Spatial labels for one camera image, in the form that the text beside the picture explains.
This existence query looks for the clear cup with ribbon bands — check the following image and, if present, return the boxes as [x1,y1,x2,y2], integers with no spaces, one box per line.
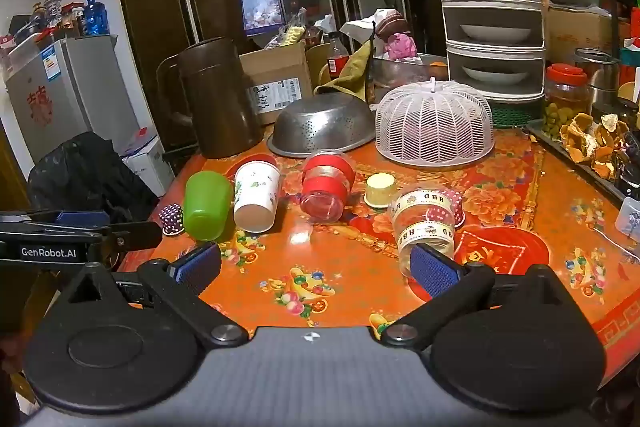
[391,184,457,279]

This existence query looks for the red polka-dot paper cup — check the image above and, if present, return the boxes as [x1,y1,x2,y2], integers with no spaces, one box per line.
[436,188,467,229]

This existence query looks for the brown plastic pitcher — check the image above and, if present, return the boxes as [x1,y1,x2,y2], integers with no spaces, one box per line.
[156,36,265,160]

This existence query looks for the metal colander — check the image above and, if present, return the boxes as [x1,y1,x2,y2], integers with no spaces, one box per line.
[266,92,384,158]

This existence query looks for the green plastic basket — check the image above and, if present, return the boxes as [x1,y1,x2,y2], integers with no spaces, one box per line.
[492,101,544,128]

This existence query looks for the clear cup with red bands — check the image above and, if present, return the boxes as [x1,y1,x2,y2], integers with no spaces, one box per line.
[298,149,357,224]

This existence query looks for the cardboard box with label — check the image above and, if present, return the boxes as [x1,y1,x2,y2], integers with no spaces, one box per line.
[238,40,315,126]

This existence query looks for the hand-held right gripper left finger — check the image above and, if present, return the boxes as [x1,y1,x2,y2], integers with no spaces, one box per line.
[52,242,249,349]

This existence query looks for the grey refrigerator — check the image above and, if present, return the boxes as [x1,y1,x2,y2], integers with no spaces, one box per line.
[4,34,141,164]

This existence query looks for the glass jar with red lid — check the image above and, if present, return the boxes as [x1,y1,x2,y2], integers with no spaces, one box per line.
[542,63,592,140]

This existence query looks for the black tray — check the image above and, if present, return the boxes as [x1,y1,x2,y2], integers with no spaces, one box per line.
[527,119,640,204]

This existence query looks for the metal basin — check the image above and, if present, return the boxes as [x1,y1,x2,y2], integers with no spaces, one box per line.
[372,53,449,104]

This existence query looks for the white tiered dish rack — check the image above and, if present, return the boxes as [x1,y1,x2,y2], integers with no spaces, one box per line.
[424,0,547,104]

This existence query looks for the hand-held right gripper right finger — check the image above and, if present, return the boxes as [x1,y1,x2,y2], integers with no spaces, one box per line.
[379,243,581,350]

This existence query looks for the clear plastic container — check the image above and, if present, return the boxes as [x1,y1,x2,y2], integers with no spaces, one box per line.
[613,196,640,236]

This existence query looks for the red floral tablecloth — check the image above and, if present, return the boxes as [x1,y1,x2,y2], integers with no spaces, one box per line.
[117,122,640,389]

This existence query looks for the white printed paper cup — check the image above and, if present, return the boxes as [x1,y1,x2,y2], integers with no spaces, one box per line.
[233,160,282,234]

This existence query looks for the small yellow cup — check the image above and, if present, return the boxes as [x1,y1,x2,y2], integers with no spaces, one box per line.
[363,172,398,210]

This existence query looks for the black bag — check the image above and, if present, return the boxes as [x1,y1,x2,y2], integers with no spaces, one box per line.
[27,131,160,224]

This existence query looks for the blue plastic bottle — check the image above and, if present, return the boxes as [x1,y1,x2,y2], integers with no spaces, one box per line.
[82,0,110,37]

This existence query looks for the white carton box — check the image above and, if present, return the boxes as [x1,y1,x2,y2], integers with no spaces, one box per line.
[119,127,176,198]

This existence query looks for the pink cloth bundle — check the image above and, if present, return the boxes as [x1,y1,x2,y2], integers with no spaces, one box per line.
[384,32,419,60]

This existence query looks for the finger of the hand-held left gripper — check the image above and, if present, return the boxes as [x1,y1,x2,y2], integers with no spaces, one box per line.
[54,210,112,229]
[100,221,164,253]

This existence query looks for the dried orange peels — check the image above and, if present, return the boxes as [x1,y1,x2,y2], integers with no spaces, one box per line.
[559,112,632,180]

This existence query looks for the purple polka-dot paper cup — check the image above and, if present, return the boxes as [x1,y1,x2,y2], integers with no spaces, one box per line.
[158,203,185,236]

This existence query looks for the soda bottle with red label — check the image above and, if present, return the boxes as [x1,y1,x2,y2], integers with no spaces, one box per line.
[325,31,350,80]

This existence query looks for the green plastic cup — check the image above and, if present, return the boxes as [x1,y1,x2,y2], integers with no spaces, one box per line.
[182,170,235,242]

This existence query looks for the white plastic food cover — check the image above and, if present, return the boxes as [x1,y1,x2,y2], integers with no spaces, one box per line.
[374,77,496,168]

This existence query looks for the olive green cloth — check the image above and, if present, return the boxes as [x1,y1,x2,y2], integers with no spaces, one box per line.
[313,41,377,101]

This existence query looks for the steel pot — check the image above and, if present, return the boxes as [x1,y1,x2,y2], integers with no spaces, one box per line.
[573,47,621,106]

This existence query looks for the plain cardboard box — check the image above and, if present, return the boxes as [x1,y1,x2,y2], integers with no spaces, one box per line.
[542,6,632,64]

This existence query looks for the white plate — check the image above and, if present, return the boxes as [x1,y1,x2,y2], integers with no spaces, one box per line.
[462,65,530,86]
[458,24,532,44]

